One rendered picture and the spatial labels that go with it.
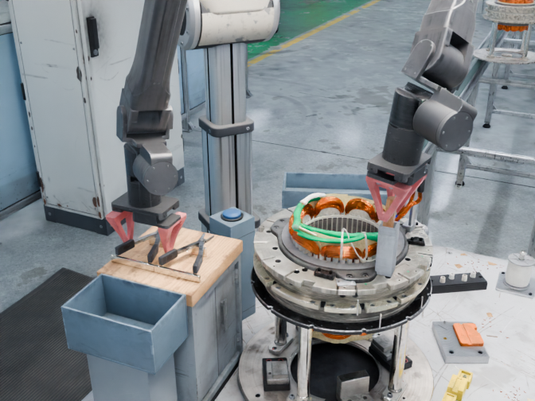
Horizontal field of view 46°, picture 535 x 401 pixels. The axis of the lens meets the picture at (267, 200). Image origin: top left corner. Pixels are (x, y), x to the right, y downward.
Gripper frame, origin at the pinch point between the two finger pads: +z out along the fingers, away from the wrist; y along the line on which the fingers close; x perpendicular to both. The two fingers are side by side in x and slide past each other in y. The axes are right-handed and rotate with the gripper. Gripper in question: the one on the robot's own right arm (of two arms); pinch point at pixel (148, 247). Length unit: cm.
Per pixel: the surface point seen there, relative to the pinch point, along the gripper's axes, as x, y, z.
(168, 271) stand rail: -4.3, 6.5, 1.2
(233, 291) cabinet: 9.7, 12.3, 12.3
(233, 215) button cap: 24.4, 5.6, 3.7
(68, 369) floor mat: 65, -84, 107
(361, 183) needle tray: 51, 26, 3
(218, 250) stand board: 6.8, 10.6, 1.9
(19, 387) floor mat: 50, -94, 108
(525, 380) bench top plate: 27, 68, 29
